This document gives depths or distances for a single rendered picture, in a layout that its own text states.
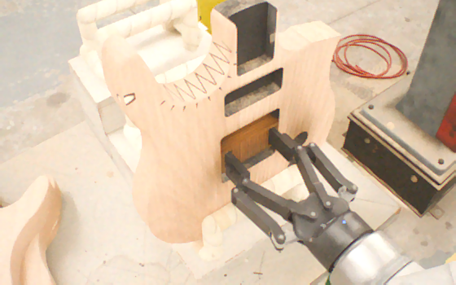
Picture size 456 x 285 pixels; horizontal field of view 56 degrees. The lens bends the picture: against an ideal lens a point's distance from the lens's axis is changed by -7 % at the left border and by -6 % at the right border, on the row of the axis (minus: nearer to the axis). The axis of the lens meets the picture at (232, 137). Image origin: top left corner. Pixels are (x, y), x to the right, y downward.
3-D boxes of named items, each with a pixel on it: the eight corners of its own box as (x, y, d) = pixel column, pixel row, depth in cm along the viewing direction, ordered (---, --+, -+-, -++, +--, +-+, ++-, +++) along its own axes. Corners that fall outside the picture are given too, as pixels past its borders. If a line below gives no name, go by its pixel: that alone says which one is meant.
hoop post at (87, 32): (99, 50, 87) (89, 9, 80) (106, 57, 85) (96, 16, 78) (85, 56, 86) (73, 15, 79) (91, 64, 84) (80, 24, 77)
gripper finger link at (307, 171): (323, 208, 55) (334, 206, 55) (295, 142, 62) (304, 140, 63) (318, 225, 58) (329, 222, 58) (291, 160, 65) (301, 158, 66)
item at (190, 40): (193, 38, 89) (190, -3, 82) (202, 46, 87) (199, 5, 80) (179, 44, 88) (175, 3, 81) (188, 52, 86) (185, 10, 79)
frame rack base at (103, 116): (188, 72, 109) (183, 11, 96) (225, 107, 100) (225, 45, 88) (85, 121, 98) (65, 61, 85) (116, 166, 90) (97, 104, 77)
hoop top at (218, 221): (296, 169, 78) (297, 157, 76) (308, 181, 76) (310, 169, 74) (198, 228, 70) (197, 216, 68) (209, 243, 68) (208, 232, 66)
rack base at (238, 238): (269, 153, 92) (269, 149, 91) (320, 203, 84) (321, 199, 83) (151, 221, 81) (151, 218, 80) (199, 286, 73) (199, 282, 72)
